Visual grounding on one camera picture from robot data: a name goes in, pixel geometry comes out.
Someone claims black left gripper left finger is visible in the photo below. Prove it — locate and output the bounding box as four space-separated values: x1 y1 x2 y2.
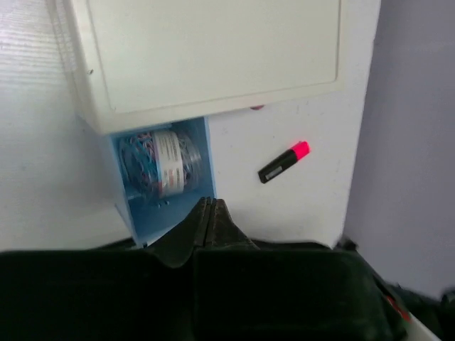
144 197 210 269

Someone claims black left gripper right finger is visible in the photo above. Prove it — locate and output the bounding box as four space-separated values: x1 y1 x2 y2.
204 199 259 250

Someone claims light blue small drawer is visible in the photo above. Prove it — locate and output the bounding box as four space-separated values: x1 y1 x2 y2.
100 118 216 247

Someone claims clear jar of paper clips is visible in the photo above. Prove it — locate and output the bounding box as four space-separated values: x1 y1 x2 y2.
119 129 202 200

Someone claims white mini drawer cabinet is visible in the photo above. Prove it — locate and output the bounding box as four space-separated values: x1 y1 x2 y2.
46 1 380 134

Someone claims pink highlighter marker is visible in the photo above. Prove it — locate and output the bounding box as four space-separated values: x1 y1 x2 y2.
258 141 311 184

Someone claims pink small drawer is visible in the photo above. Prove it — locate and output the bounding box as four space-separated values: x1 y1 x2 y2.
250 104 264 111

